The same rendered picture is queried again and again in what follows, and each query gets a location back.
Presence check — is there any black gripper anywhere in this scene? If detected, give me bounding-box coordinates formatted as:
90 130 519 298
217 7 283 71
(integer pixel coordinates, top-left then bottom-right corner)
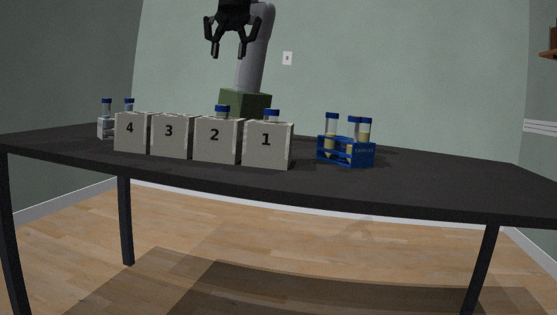
203 0 262 60

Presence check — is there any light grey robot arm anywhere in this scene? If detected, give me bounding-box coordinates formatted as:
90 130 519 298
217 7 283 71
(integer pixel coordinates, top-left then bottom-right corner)
233 0 276 93

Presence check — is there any white tube rack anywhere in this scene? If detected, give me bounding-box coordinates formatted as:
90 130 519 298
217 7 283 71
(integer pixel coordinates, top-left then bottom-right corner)
97 117 115 140

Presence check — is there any blue tube rack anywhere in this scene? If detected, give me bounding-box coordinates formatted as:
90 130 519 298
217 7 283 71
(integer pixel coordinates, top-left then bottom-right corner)
315 135 376 169

